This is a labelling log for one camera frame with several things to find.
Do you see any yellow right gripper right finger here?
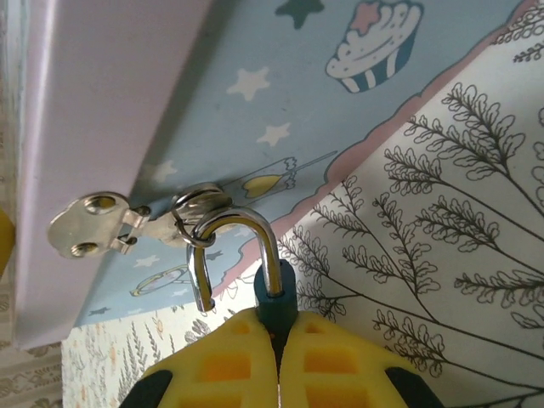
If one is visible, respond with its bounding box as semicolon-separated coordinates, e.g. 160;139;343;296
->
280;311;446;408

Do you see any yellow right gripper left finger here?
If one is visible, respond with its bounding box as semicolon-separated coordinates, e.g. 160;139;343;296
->
120;308;281;408

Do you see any teal padlock with chrome shackle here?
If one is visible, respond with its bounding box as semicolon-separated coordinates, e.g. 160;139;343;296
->
185;206;299;348

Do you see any silver metal box hasp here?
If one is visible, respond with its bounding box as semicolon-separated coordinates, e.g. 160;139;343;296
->
45;190;190;261

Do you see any silver metal staple loop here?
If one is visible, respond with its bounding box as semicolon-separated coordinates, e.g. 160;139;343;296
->
169;181;234;248

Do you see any blue cartoon tin box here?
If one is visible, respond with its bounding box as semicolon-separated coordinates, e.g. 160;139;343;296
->
12;0;526;354

